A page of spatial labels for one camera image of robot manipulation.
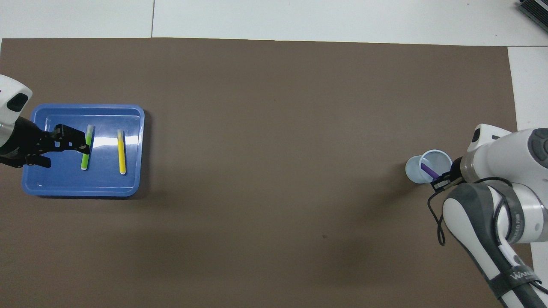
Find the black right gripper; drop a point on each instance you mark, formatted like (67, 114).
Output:
(456, 167)

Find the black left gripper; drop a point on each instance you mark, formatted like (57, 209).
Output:
(19, 139)

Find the purple highlighter pen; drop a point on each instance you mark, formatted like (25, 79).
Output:
(428, 170)

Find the green highlighter pen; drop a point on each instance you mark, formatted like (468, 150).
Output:
(87, 149)

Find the yellow highlighter pen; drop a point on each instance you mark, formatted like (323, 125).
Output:
(122, 154)

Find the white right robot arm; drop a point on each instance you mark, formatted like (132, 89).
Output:
(509, 154)

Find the blue plastic tray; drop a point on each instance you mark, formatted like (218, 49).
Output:
(55, 179)

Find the translucent plastic cup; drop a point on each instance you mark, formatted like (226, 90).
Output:
(415, 169)

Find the brown table mat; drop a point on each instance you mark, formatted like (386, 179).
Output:
(274, 128)

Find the grey ribbed device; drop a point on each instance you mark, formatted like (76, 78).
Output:
(537, 10)

